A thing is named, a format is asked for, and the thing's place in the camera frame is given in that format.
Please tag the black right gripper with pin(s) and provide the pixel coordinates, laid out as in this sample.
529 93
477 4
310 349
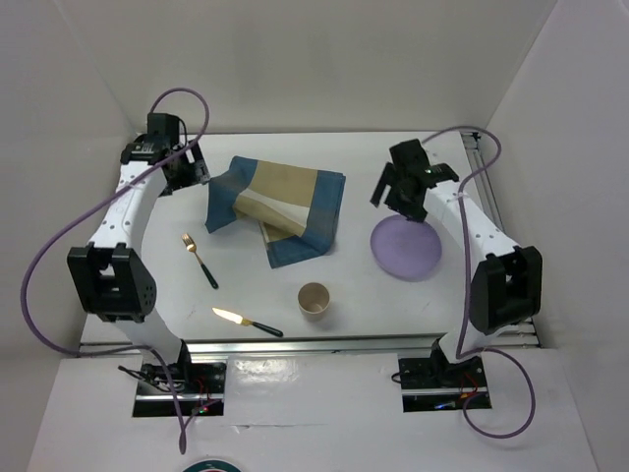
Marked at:
412 211

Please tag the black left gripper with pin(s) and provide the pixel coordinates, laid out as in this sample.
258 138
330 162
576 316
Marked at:
196 173

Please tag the purple plastic plate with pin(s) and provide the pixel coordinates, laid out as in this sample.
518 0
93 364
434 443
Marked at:
406 249

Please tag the blue beige checked cloth napkin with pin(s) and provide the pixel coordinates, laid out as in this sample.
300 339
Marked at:
297 208

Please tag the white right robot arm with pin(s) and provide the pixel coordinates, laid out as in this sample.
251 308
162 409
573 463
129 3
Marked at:
441 203

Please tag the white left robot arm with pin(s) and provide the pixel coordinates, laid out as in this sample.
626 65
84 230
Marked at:
110 277

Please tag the beige plastic cup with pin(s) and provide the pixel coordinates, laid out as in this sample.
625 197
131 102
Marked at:
313 300

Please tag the green round sticker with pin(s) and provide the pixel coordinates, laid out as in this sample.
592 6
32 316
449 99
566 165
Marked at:
213 465

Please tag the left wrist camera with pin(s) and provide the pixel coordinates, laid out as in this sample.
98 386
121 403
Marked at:
164 126

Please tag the gold fork green handle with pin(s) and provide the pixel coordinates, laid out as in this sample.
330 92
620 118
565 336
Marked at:
191 247

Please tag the gold knife green handle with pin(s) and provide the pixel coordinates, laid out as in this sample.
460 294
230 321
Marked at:
240 320

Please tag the aluminium right side rail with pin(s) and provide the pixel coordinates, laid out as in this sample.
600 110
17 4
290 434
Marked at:
501 226

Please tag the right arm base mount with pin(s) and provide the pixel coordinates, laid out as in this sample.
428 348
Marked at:
424 390

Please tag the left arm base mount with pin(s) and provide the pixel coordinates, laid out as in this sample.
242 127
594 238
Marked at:
200 394

